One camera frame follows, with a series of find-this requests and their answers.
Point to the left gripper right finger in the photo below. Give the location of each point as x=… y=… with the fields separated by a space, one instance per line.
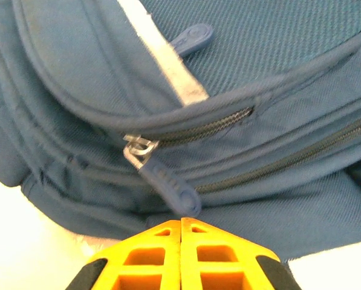
x=222 y=272

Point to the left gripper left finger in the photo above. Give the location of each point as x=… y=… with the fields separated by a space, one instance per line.
x=144 y=272

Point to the navy blue backpack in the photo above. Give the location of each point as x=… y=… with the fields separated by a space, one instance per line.
x=77 y=75

